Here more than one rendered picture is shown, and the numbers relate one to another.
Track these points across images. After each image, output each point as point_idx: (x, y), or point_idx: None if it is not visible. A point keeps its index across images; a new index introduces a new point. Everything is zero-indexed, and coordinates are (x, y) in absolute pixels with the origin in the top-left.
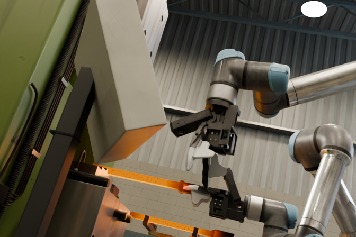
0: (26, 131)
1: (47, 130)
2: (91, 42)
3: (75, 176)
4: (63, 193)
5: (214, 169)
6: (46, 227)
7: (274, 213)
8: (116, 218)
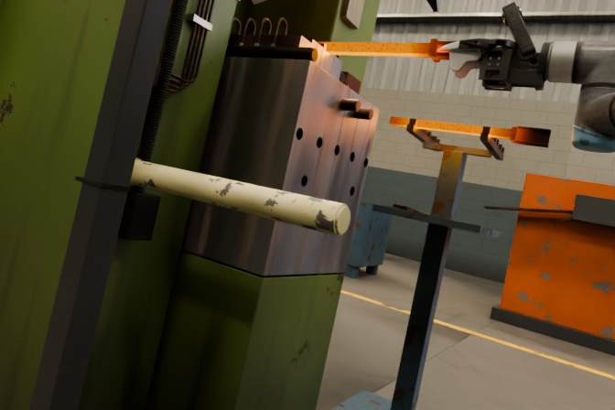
0: None
1: None
2: None
3: (271, 53)
4: (258, 79)
5: None
6: (149, 78)
7: (598, 61)
8: (349, 113)
